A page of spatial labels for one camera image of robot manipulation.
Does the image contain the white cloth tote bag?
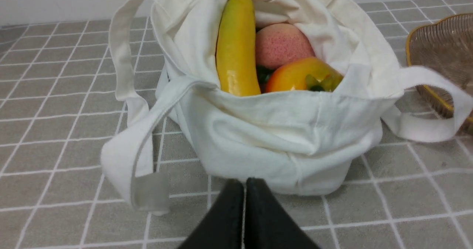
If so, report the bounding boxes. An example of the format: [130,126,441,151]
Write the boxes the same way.
[100,0,472,215]

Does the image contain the yellow plastic banana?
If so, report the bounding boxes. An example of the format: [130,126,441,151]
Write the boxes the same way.
[215,0,261,96]

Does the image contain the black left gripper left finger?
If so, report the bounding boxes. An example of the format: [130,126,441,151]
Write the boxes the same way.
[179,179,245,249]

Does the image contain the gold rimmed glass bowl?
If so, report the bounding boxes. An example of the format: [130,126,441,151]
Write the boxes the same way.
[405,13,473,124]

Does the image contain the orange red persimmon fruit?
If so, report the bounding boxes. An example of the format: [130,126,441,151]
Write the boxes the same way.
[265,57,344,93]

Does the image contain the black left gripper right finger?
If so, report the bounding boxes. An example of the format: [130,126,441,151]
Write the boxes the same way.
[244,178,320,249]

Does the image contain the pink plastic peach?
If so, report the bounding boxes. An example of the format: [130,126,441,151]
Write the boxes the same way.
[255,23,316,69]

